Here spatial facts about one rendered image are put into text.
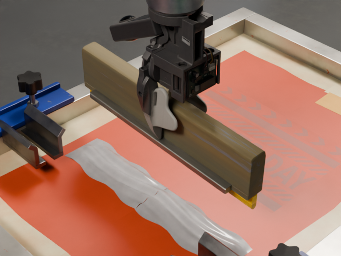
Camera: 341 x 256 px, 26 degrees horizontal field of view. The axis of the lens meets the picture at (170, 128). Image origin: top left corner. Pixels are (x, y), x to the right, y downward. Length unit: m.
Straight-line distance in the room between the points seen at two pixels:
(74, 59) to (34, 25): 0.39
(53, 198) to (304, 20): 2.66
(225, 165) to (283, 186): 0.21
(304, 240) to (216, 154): 0.20
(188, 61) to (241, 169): 0.16
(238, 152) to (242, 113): 0.38
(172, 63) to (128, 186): 0.28
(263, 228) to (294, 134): 0.24
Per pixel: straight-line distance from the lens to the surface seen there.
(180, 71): 0.95
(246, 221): 1.13
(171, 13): 0.93
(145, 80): 1.00
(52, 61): 3.35
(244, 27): 1.58
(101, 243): 1.09
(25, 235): 1.12
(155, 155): 1.24
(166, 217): 1.12
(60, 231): 1.12
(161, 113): 1.03
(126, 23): 1.03
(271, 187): 1.19
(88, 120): 1.33
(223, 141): 0.98
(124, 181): 1.18
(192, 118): 1.02
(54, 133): 1.20
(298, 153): 1.26
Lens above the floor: 1.73
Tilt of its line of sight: 37 degrees down
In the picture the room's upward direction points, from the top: straight up
